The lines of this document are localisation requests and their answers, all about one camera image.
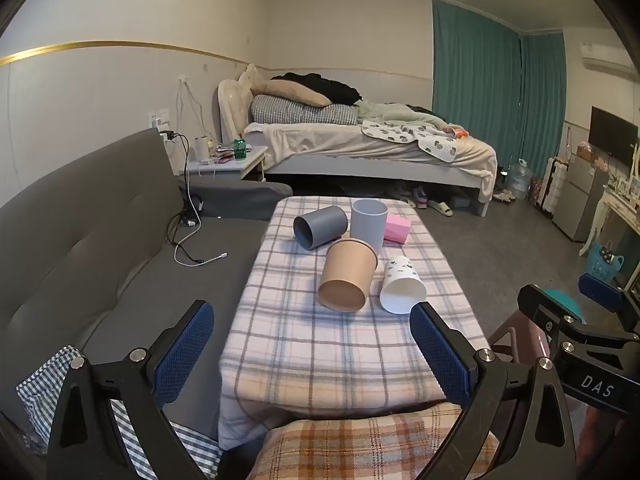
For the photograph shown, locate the blue checked cloth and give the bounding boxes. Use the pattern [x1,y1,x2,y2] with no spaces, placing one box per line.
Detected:
[16,345,223,480]

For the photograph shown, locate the cream plush toy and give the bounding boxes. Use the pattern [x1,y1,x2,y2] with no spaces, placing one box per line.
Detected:
[237,63,262,94]

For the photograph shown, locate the light green blanket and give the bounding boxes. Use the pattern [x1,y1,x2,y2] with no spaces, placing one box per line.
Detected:
[352,99,451,128]

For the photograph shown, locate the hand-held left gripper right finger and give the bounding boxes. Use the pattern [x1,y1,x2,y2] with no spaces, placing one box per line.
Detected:
[409,301,578,480]

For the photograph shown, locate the water jug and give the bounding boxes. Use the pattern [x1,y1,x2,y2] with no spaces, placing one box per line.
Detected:
[510,158,531,201]

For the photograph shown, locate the light grey cup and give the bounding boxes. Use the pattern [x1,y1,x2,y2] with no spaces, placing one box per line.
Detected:
[350,199,389,256]

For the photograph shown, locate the black clothing pile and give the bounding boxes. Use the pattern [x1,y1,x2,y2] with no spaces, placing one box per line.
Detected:
[270,73,362,104]

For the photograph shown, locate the maroon plastic stool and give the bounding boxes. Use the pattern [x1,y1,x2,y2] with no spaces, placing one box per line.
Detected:
[487,310,557,367]

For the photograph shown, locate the grey sofa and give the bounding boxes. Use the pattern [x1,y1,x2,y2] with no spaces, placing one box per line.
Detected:
[0,127,293,480]

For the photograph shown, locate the white suitcase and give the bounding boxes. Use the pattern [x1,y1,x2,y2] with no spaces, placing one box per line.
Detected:
[542,157,569,217]

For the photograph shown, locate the white air conditioner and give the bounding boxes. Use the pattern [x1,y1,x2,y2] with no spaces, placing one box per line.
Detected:
[580,42,640,82]

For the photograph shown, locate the white charging cable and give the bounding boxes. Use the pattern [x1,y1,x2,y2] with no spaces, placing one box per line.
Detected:
[174,252,229,266]

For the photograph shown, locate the black power cable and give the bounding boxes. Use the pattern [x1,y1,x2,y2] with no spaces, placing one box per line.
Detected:
[169,132,205,261]

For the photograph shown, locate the patterned white quilt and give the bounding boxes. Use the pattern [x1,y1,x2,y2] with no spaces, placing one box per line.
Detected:
[361,120,459,162]

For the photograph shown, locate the blue plastic basket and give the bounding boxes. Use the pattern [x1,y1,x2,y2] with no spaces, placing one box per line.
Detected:
[584,242,626,284]

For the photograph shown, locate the pink box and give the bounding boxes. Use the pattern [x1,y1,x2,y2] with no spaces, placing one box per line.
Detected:
[384,213,412,245]

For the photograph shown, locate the dark grey cup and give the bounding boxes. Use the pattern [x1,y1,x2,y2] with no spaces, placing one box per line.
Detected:
[293,205,349,251]

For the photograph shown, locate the bed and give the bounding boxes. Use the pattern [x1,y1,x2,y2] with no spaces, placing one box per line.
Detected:
[217,77,498,218]

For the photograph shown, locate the white printed paper cup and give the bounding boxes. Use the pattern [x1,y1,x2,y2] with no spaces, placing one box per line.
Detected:
[379,255,427,315]

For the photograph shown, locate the teal round stool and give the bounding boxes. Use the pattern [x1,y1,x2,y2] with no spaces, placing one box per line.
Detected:
[542,287,586,324]

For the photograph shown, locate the teal curtain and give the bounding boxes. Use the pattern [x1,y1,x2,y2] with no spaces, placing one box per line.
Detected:
[520,32,569,167]
[431,0,524,175]

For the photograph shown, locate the white nightstand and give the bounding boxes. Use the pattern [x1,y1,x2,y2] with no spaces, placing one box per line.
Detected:
[184,146,269,182]

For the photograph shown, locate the white dresser table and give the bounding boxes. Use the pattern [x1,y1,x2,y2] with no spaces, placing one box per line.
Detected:
[580,187,640,259]

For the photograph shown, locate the plaid covered table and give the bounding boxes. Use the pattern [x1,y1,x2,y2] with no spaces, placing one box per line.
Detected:
[217,196,493,451]

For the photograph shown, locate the silver fridge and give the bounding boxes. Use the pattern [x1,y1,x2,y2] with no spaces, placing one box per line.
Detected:
[552,155,609,242]

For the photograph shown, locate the orange plaid cloth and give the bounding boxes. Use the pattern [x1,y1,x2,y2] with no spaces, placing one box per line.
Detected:
[257,402,501,480]

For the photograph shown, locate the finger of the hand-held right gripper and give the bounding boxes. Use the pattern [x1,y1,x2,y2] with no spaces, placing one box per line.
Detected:
[516,284,583,361]
[578,273,640,333]

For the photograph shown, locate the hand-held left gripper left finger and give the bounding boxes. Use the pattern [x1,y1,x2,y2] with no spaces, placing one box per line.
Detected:
[46,300,216,480]

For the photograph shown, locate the brown paper cup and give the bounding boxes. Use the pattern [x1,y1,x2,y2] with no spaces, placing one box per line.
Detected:
[317,239,378,314]

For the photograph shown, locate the checked grey pillow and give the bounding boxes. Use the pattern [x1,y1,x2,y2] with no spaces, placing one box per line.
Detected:
[250,94,359,126]

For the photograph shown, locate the black television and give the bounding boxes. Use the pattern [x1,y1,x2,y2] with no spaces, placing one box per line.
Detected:
[588,106,640,169]

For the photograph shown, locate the beige pillow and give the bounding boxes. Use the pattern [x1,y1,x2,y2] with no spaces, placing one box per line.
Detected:
[250,80,333,108]

